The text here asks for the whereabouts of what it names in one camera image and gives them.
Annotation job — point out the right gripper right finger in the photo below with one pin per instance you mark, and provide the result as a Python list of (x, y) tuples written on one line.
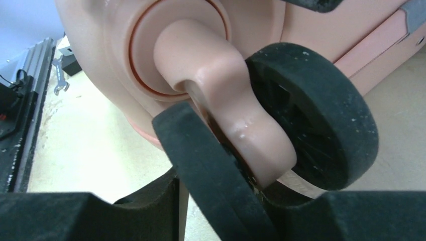
[(346, 215)]

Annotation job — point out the pink suitcase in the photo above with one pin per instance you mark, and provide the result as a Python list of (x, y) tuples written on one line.
[(243, 94)]

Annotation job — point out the silver wrench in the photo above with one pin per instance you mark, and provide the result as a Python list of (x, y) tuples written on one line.
[(62, 84)]

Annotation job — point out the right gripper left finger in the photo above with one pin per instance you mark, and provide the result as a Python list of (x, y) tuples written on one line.
[(148, 214)]

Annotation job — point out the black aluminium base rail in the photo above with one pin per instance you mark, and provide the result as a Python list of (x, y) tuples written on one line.
[(27, 75)]

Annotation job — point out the white square device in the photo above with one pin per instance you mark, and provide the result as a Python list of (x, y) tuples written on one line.
[(64, 47)]

